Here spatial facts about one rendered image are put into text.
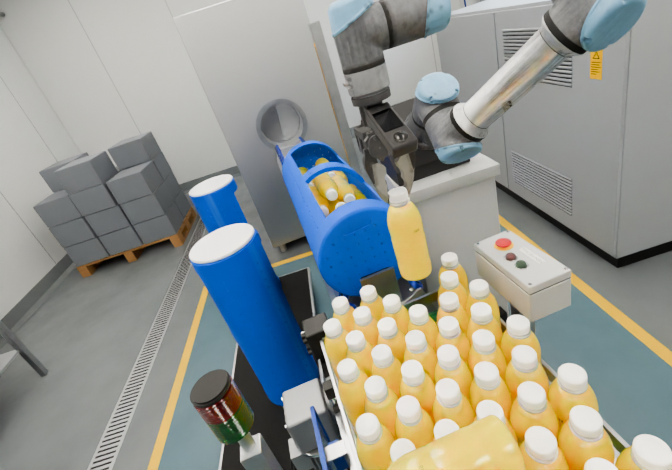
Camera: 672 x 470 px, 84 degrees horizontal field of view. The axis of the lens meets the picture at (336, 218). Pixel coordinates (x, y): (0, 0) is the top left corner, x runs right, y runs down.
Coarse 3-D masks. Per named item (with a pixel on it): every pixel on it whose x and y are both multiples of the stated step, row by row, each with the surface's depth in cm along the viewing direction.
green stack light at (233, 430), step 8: (240, 408) 57; (248, 408) 60; (232, 416) 56; (240, 416) 57; (248, 416) 59; (208, 424) 56; (224, 424) 56; (232, 424) 56; (240, 424) 57; (248, 424) 59; (216, 432) 56; (224, 432) 56; (232, 432) 57; (240, 432) 57; (224, 440) 57; (232, 440) 57
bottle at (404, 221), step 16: (400, 208) 73; (416, 208) 75; (400, 224) 74; (416, 224) 74; (400, 240) 76; (416, 240) 75; (400, 256) 78; (416, 256) 77; (400, 272) 82; (416, 272) 79
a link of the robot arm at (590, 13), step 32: (576, 0) 69; (608, 0) 65; (640, 0) 65; (544, 32) 76; (576, 32) 71; (608, 32) 70; (512, 64) 83; (544, 64) 79; (480, 96) 91; (512, 96) 86; (448, 128) 99; (480, 128) 96; (448, 160) 103
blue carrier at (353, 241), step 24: (312, 144) 171; (288, 168) 162; (312, 168) 138; (336, 168) 135; (312, 216) 113; (336, 216) 100; (360, 216) 99; (384, 216) 100; (312, 240) 108; (336, 240) 100; (360, 240) 102; (384, 240) 103; (336, 264) 103; (360, 264) 105; (384, 264) 107; (336, 288) 106; (360, 288) 108
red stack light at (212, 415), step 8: (232, 384) 57; (232, 392) 56; (240, 392) 59; (224, 400) 55; (232, 400) 56; (240, 400) 58; (200, 408) 54; (208, 408) 54; (216, 408) 54; (224, 408) 55; (232, 408) 56; (208, 416) 54; (216, 416) 55; (224, 416) 55; (216, 424) 55
